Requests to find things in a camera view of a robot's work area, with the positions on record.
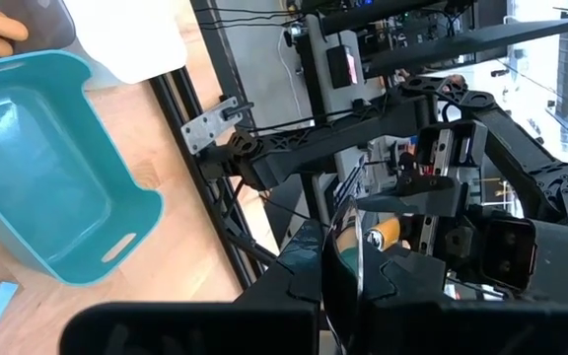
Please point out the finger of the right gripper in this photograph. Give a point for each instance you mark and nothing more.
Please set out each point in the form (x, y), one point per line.
(427, 197)

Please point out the black metal table frame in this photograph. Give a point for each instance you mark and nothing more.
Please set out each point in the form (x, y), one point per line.
(175, 98)

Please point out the black power adapter box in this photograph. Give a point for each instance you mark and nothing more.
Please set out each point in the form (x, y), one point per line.
(340, 66)

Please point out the grey translucent plastic bin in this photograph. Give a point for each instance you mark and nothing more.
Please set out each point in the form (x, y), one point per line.
(49, 24)

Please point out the teal plastic bin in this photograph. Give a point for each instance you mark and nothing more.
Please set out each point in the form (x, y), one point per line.
(42, 172)

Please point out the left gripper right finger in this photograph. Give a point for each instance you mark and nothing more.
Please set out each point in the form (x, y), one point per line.
(461, 330)

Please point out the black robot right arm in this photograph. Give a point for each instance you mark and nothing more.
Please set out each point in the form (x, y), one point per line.
(313, 148)

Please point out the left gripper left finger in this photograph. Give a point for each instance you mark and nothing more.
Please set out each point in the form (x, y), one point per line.
(190, 330)

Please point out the silver metal bracket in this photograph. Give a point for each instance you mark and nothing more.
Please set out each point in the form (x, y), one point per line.
(205, 130)

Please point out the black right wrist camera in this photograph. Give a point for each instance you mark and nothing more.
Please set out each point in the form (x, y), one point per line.
(508, 254)

